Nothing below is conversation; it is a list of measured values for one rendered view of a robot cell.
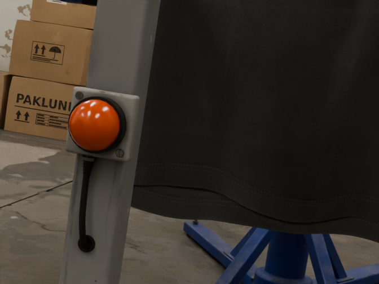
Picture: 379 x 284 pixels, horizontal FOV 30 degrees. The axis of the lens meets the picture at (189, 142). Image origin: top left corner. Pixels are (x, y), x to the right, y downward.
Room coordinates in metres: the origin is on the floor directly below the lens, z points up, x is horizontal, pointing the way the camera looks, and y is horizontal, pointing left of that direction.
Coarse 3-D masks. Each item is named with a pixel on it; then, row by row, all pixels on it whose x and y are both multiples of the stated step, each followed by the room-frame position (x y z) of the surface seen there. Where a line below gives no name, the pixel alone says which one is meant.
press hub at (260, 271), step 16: (272, 240) 2.10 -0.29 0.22; (288, 240) 2.07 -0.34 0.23; (304, 240) 2.07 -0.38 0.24; (272, 256) 2.09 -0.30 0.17; (288, 256) 2.06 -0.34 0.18; (304, 256) 2.08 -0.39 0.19; (256, 272) 2.12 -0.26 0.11; (272, 272) 2.08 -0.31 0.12; (288, 272) 2.06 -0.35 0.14; (304, 272) 2.09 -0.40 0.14
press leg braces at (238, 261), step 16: (256, 240) 1.97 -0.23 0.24; (320, 240) 1.98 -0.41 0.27; (240, 256) 1.94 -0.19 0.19; (256, 256) 1.96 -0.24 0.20; (320, 256) 1.93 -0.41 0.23; (336, 256) 2.32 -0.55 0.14; (224, 272) 1.91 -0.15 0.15; (240, 272) 1.91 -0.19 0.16; (320, 272) 1.90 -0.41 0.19; (336, 272) 2.34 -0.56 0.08
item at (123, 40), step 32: (128, 0) 0.53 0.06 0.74; (160, 0) 0.57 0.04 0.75; (96, 32) 0.54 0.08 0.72; (128, 32) 0.53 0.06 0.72; (96, 64) 0.54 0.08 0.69; (128, 64) 0.53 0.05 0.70; (128, 96) 0.52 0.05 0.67; (128, 128) 0.52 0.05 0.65; (96, 160) 0.54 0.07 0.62; (128, 160) 0.52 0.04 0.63; (96, 192) 0.53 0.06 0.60; (128, 192) 0.55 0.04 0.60; (96, 224) 0.53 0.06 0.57; (64, 256) 0.54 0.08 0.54; (96, 256) 0.53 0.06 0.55
